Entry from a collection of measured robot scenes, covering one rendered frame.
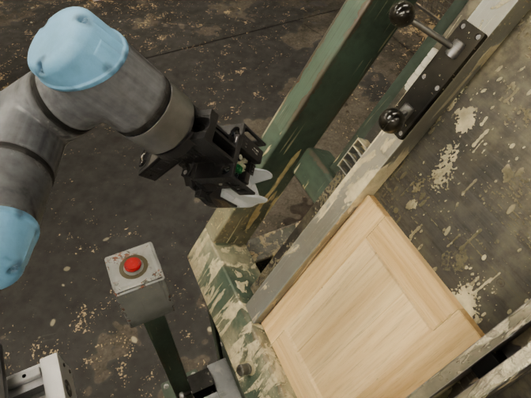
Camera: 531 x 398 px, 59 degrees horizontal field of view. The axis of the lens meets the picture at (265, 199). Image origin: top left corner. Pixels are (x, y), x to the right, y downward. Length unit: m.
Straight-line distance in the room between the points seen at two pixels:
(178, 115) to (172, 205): 2.01
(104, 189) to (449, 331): 2.14
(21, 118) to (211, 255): 0.80
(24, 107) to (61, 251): 2.01
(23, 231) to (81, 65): 0.14
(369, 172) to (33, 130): 0.57
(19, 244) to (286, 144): 0.73
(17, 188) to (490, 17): 0.67
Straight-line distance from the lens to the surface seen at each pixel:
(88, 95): 0.45
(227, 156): 0.53
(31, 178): 0.45
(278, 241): 1.35
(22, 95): 0.50
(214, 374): 1.23
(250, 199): 0.63
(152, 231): 2.41
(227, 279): 1.15
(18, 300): 2.41
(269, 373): 1.06
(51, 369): 1.04
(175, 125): 0.49
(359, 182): 0.88
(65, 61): 0.43
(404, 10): 0.76
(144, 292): 1.17
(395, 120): 0.71
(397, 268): 0.85
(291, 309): 1.03
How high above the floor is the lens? 1.89
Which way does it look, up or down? 50 degrees down
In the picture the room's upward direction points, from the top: straight up
